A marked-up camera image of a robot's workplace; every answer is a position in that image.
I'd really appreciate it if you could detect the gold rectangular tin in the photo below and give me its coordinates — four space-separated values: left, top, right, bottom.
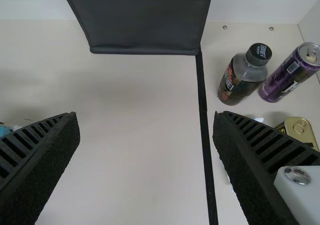
274 116 320 151

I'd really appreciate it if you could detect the dark grey bag with straps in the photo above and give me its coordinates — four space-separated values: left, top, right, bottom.
57 0 215 57

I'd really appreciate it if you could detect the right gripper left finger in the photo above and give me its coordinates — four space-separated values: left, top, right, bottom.
0 111 82 225

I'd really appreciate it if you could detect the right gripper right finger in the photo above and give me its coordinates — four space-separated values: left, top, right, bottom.
212 110 320 225

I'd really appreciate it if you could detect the dark coffee bottle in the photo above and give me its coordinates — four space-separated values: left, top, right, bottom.
216 42 273 107

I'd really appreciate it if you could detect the purple can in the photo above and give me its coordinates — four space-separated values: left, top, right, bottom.
257 41 320 103

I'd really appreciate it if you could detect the black strip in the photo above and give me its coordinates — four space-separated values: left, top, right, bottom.
194 48 219 225

